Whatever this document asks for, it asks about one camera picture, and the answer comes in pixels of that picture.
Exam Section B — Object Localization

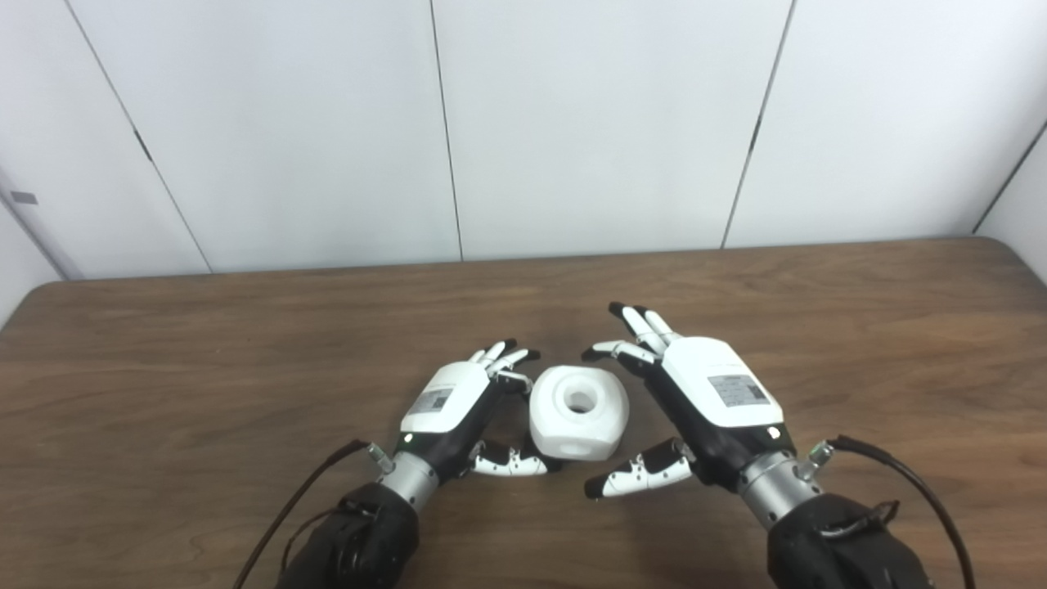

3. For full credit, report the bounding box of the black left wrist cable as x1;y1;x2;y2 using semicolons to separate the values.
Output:
232;438;395;589

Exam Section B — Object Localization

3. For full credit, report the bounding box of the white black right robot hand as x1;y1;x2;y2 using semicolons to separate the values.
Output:
581;301;797;502

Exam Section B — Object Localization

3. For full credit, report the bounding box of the round white plastic piece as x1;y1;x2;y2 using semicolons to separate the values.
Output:
528;365;631;464

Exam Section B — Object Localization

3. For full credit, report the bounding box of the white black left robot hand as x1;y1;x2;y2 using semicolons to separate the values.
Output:
396;338;562;484

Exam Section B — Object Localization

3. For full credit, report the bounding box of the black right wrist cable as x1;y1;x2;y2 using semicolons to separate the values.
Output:
805;434;979;589

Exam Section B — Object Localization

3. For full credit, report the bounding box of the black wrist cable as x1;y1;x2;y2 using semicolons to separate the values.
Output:
232;438;395;589
805;434;979;589

